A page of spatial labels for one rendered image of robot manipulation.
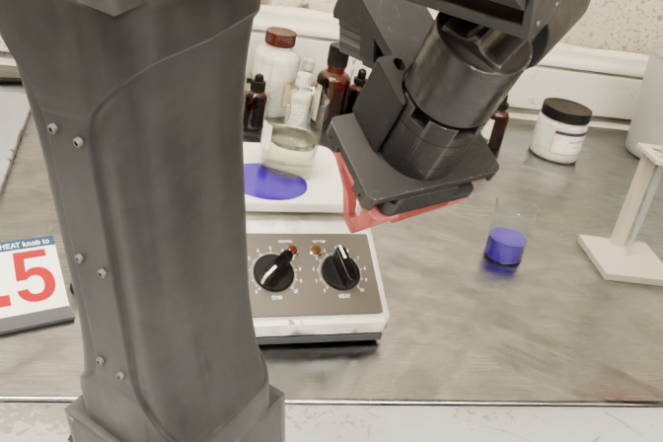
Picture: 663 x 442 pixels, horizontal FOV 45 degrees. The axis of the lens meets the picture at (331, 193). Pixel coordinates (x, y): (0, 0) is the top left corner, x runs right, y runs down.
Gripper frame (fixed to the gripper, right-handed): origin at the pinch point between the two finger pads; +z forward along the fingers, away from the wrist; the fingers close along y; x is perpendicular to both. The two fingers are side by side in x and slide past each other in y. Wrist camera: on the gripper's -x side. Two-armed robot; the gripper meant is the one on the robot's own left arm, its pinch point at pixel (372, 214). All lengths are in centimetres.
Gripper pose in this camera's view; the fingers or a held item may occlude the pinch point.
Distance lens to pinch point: 59.9
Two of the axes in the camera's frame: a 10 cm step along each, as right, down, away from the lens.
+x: 3.9, 8.3, -4.1
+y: -8.8, 2.0, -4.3
